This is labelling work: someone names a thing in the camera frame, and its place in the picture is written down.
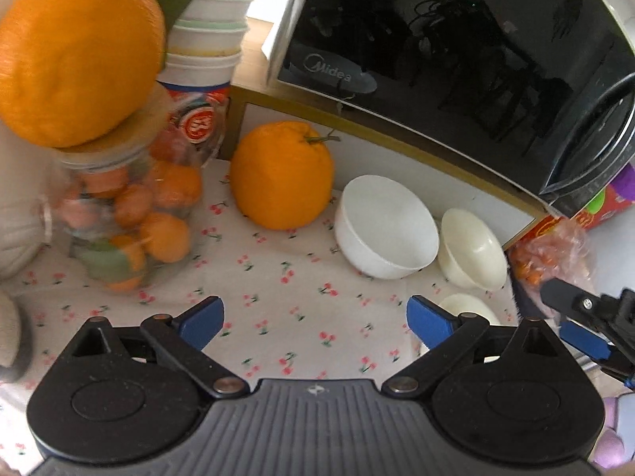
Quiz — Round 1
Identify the glass jar of small oranges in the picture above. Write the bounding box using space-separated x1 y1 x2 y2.
48 84 205 294

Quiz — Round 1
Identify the person's right hand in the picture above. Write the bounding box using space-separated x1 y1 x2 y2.
599 394 635 472

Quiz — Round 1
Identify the large orange with leaves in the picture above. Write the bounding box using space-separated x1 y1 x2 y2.
0 0 199 149

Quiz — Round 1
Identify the stack of paper cups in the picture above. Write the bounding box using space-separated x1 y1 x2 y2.
156 0 255 170

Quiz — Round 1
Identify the plastic bag of small oranges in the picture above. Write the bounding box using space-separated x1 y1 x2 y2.
508 218 597 319

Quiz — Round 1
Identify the colourful snack box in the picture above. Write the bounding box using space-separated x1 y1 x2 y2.
584 163 635 230

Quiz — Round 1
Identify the cherry print tablecloth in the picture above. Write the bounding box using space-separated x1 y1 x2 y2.
0 159 527 469

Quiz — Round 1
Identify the white bowl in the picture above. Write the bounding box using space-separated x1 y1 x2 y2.
333 175 441 280

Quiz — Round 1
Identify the red cardboard box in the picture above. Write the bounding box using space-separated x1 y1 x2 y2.
538 197 618 239

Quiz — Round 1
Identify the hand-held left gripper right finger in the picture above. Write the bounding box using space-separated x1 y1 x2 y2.
382 296 559 398

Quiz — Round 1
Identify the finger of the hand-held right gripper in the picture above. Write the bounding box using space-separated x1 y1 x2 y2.
560 321 635 388
540 278 635 353

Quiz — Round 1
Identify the cream bowl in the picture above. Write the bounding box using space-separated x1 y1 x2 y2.
437 207 509 290
421 293 502 358

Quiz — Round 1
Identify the black microwave oven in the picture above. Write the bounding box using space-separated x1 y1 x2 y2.
262 0 635 210

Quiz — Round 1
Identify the white kitchen appliance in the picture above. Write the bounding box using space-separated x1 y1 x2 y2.
0 124 56 279

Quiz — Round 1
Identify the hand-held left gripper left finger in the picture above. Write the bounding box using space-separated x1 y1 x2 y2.
72 296 247 400

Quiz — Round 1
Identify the white wood-trimmed shelf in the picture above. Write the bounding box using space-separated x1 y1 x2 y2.
230 84 547 250

